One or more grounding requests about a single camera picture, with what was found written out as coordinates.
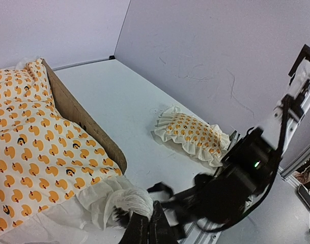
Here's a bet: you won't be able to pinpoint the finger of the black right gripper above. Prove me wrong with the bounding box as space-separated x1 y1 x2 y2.
162 188 203 219
147 182 174 199

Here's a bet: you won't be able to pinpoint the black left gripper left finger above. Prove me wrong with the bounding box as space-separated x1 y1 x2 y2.
121 213 149 244

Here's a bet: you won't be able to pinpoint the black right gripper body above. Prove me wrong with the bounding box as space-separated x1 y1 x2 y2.
192 128 279 224

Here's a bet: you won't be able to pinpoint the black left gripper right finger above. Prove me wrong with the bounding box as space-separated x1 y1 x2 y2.
148 201 178 244

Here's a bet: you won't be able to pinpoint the white cushion tie cords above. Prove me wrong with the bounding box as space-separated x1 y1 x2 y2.
108 188 154 222

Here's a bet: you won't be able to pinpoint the duck print ruffled cushion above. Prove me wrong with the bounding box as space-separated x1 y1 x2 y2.
0 57 155 239

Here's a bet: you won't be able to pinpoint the wooden pet bed frame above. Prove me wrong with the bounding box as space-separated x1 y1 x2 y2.
42 60 127 173

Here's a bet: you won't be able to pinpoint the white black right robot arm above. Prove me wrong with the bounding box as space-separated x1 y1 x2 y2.
148 45 310 230

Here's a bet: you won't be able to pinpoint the small duck print pillow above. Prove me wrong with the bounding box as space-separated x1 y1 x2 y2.
153 106 231 168

